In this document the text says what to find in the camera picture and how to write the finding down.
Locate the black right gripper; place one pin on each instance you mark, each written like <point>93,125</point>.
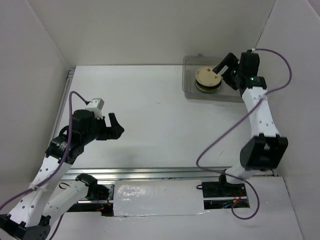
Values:
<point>231,61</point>

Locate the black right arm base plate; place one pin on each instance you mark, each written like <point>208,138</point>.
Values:
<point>218,190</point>

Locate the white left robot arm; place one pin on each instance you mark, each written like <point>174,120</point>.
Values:
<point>36,211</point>

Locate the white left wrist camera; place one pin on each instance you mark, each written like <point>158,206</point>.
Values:
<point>96,106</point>

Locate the lime green plate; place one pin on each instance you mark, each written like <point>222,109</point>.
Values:
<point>208,91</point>

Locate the aluminium front rail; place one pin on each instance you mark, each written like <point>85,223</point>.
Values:
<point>167,173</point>

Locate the black glossy plate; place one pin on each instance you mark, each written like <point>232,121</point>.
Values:
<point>199,86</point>

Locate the white foil-covered panel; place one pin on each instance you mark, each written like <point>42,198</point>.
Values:
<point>157,198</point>

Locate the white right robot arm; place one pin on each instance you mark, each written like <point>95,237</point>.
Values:
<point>266,147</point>

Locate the cream plate with brown motifs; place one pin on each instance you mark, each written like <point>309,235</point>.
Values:
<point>206,77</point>

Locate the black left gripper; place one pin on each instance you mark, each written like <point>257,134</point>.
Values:
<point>115,130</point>

